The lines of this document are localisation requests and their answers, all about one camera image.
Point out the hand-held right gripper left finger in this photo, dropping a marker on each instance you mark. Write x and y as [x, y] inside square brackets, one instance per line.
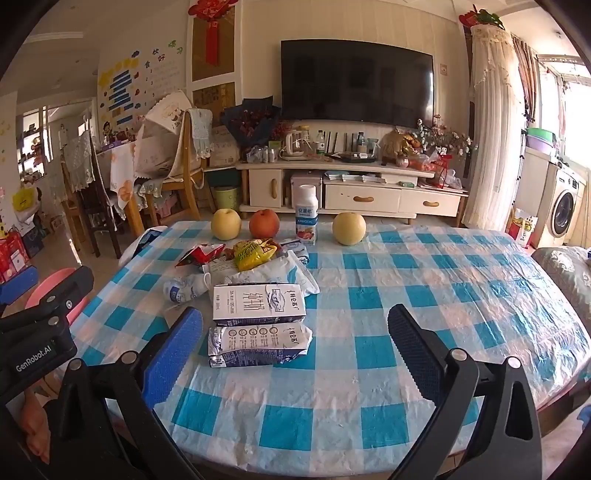
[175, 355]

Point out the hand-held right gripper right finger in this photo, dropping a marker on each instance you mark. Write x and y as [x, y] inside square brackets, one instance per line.
[415, 350]

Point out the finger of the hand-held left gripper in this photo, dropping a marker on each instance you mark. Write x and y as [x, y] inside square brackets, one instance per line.
[18, 282]
[64, 288]

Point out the pink plastic bucket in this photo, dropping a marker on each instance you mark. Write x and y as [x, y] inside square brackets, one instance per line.
[42, 287]

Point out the silver packet with icons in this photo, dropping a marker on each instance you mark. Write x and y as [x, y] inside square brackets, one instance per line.
[258, 344]

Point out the white milk carton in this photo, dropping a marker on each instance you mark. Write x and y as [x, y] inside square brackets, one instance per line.
[258, 302]

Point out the green trash bin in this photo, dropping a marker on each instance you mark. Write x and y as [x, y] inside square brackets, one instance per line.
[226, 198]

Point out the person's left hand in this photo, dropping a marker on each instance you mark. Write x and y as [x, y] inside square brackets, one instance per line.
[34, 427]

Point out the blue checked tablecloth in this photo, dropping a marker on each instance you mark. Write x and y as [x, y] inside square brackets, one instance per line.
[369, 369]

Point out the crumpled small white bottle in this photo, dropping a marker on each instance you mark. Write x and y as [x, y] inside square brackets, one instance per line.
[184, 289]

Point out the dark wooden chair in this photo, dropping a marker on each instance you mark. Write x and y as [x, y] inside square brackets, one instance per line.
[90, 194]

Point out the red snack wrapper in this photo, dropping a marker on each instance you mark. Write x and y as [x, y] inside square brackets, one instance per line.
[201, 254]

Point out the dining table with printed cloth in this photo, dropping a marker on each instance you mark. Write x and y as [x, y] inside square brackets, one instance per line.
[122, 180]

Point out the yellow green snack wrapper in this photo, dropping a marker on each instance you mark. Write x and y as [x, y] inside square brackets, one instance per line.
[253, 253]

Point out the white blue pouch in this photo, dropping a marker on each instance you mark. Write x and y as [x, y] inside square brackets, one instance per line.
[281, 276]

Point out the small yellow pear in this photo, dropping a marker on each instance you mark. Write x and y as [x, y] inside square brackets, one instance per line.
[349, 229]

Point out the large yellow pear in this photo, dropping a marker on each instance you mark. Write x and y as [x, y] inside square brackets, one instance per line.
[226, 224]

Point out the teal white packet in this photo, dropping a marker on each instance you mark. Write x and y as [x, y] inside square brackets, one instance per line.
[295, 249]

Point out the red apple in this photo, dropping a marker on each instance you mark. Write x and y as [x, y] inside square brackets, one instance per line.
[263, 223]

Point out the cream television cabinet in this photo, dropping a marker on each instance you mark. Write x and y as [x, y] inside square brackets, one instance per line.
[360, 198]

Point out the white yogurt bottle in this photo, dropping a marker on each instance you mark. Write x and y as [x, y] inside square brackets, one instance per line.
[307, 214]

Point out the red gift bag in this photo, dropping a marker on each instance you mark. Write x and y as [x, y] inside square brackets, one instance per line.
[445, 177]

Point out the cream printed cushion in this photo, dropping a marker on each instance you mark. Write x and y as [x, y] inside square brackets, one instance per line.
[161, 134]

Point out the pink storage box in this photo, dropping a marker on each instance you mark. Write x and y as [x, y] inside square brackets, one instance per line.
[300, 180]

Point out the light blue chair cover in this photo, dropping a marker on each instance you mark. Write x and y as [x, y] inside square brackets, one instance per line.
[201, 131]

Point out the gold ornament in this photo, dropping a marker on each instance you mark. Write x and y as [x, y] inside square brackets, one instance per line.
[395, 144]

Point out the white washing machine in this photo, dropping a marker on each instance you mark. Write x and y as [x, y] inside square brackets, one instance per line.
[565, 205]

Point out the pink flower arrangement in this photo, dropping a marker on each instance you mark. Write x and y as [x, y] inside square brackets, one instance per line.
[441, 136]

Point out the clear water bottle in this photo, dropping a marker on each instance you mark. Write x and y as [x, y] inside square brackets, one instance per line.
[320, 144]

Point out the lace covered air conditioner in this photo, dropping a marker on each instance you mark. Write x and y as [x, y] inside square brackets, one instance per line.
[491, 124]

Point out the white electric kettle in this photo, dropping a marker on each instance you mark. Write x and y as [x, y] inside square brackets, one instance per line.
[294, 144]

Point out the dark wrapped flower bouquet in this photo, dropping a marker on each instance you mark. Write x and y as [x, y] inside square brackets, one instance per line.
[249, 122]

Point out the stacked plastic basins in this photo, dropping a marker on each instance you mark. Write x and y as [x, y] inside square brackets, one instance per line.
[540, 138]

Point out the black television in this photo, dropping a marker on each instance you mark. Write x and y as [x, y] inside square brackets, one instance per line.
[358, 83]

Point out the wall poster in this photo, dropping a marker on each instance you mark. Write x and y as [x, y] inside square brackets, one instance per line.
[138, 78]

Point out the red knot wall ornament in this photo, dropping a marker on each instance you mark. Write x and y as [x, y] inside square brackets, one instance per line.
[211, 23]

